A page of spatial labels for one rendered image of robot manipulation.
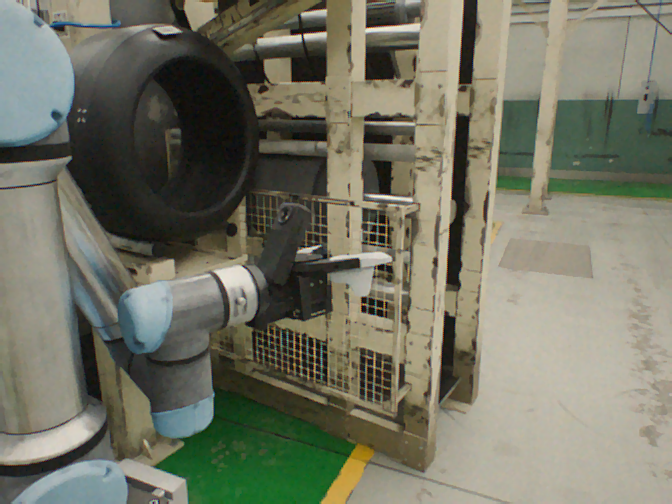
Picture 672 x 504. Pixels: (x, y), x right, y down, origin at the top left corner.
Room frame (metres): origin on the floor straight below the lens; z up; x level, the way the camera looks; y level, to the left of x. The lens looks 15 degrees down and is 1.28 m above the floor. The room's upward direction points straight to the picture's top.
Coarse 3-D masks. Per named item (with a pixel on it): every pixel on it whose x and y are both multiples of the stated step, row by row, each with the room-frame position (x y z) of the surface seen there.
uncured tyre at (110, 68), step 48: (96, 48) 1.33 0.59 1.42; (144, 48) 1.32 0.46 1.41; (192, 48) 1.43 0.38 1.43; (96, 96) 1.23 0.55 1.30; (192, 96) 1.77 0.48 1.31; (240, 96) 1.57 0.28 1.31; (96, 144) 1.21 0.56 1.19; (192, 144) 1.78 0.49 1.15; (240, 144) 1.72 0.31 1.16; (96, 192) 1.24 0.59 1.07; (144, 192) 1.27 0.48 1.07; (192, 192) 1.73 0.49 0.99; (240, 192) 1.56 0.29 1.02
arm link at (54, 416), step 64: (0, 0) 0.43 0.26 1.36; (0, 64) 0.41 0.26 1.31; (64, 64) 0.44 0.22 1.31; (0, 128) 0.40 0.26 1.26; (64, 128) 0.47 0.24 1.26; (0, 192) 0.42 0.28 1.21; (0, 256) 0.42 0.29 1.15; (64, 256) 0.46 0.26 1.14; (0, 320) 0.42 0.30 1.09; (64, 320) 0.45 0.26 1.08; (0, 384) 0.42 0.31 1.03; (64, 384) 0.44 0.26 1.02; (0, 448) 0.41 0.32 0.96; (64, 448) 0.42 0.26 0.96
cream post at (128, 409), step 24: (48, 0) 1.64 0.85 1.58; (72, 0) 1.58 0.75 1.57; (96, 0) 1.64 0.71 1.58; (72, 48) 1.59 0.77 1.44; (96, 336) 1.63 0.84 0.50; (120, 384) 1.58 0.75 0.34; (120, 408) 1.58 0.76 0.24; (144, 408) 1.65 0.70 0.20; (120, 432) 1.59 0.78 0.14; (144, 432) 1.64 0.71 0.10; (120, 456) 1.60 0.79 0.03
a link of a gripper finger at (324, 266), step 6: (342, 258) 0.66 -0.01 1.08; (348, 258) 0.66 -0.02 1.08; (354, 258) 0.66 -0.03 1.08; (312, 264) 0.64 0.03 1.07; (318, 264) 0.65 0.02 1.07; (324, 264) 0.64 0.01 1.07; (330, 264) 0.64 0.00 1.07; (336, 264) 0.65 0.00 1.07; (342, 264) 0.65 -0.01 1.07; (348, 264) 0.65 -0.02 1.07; (354, 264) 0.66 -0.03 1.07; (318, 270) 0.65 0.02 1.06; (324, 270) 0.64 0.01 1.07; (330, 270) 0.64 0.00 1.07; (336, 270) 0.65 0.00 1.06
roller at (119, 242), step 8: (112, 232) 1.44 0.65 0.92; (112, 240) 1.41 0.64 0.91; (120, 240) 1.39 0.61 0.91; (128, 240) 1.38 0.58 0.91; (136, 240) 1.36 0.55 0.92; (144, 240) 1.35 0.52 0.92; (152, 240) 1.35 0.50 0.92; (120, 248) 1.40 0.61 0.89; (128, 248) 1.37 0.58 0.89; (136, 248) 1.35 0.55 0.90; (144, 248) 1.33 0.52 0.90; (152, 248) 1.31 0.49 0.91; (160, 248) 1.33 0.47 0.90; (152, 256) 1.32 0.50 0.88; (160, 256) 1.32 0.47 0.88
